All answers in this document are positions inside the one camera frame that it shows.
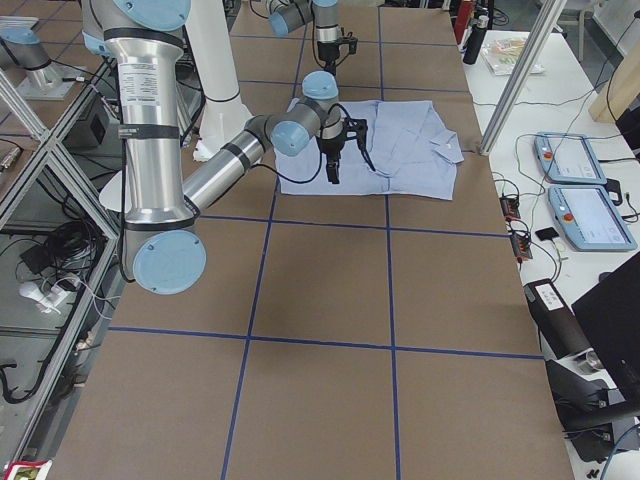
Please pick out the light blue striped shirt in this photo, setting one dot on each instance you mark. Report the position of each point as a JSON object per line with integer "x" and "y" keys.
{"x": 412, "y": 151}

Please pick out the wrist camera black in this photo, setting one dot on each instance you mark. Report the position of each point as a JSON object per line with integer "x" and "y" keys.
{"x": 350, "y": 40}
{"x": 359, "y": 130}

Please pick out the blue teach pendant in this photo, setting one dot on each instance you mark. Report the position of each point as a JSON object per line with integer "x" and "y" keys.
{"x": 589, "y": 219}
{"x": 568, "y": 158}

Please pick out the lower blue teach pendant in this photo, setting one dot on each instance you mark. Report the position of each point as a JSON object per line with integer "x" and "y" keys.
{"x": 589, "y": 219}

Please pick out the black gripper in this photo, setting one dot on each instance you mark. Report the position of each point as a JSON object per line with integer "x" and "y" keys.
{"x": 327, "y": 52}
{"x": 331, "y": 144}

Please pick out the white central pedestal column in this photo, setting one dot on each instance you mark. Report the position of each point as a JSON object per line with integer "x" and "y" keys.
{"x": 224, "y": 115}

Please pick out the aluminium frame post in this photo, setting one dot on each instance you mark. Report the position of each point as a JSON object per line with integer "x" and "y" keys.
{"x": 535, "y": 42}

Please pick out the black water bottle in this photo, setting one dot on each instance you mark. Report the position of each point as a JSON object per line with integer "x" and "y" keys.
{"x": 475, "y": 40}

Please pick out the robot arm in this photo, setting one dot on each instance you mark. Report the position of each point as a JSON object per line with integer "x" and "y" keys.
{"x": 158, "y": 246}
{"x": 327, "y": 33}

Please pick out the black box white label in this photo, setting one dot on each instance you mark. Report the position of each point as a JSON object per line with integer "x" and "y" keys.
{"x": 555, "y": 319}

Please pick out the orange circuit board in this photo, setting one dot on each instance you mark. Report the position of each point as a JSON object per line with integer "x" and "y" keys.
{"x": 521, "y": 246}
{"x": 510, "y": 207}

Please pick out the upper blue teach pendant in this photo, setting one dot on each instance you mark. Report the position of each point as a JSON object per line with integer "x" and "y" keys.
{"x": 568, "y": 158}

